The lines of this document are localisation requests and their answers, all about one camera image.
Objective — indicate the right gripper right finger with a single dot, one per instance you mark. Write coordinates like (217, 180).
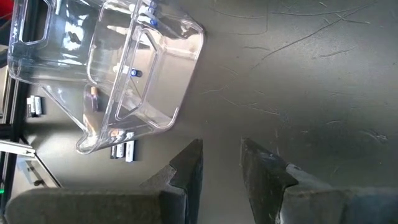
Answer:
(295, 202)

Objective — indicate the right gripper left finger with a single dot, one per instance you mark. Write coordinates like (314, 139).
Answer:
(124, 208)

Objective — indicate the white battery with blue cap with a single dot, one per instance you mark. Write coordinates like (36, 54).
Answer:
(152, 3)
(121, 147)
(130, 151)
(146, 19)
(127, 71)
(146, 10)
(32, 105)
(38, 105)

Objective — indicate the clear plastic bin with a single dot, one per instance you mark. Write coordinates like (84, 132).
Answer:
(174, 62)

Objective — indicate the silver metal bracket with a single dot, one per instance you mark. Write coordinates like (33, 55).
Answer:
(15, 148)

